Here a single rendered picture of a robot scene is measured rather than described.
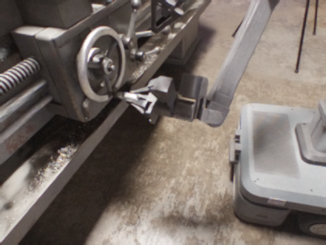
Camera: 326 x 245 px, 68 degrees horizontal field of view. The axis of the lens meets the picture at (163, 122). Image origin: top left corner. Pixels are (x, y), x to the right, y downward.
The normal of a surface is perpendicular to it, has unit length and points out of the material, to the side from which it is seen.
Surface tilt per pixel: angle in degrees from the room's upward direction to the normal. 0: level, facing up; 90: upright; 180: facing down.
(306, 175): 0
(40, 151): 0
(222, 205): 0
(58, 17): 90
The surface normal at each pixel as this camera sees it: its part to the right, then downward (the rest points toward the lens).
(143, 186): -0.05, -0.73
